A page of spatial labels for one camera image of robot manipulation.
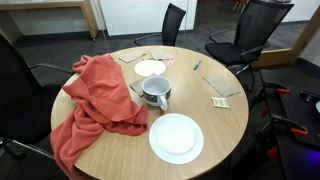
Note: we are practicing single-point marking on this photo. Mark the wooden door frame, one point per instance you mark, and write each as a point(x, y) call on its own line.
point(286, 55)

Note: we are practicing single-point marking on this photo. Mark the small white plate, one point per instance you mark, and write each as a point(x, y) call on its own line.
point(150, 67)

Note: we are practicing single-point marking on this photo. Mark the large white plate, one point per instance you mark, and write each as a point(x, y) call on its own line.
point(176, 138)

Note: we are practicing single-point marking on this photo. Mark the yellow sweetener packet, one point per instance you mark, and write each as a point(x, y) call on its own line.
point(220, 102)

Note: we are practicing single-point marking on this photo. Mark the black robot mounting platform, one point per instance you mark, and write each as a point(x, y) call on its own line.
point(300, 115)

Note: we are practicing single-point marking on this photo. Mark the black office chair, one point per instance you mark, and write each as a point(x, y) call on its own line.
point(171, 23)
point(256, 23)
point(16, 93)

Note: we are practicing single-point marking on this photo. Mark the green Sharpie marker pen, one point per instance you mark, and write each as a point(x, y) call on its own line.
point(197, 65)

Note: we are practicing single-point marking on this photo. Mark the light wooden desk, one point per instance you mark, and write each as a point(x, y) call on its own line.
point(88, 16)

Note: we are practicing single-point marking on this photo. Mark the pink sugar packet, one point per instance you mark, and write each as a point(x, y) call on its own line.
point(170, 57)
point(170, 63)

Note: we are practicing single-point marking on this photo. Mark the orange fleece cloth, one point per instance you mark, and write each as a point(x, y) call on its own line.
point(100, 90)

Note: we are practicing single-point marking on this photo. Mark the green and white mug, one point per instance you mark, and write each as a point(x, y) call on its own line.
point(151, 97)

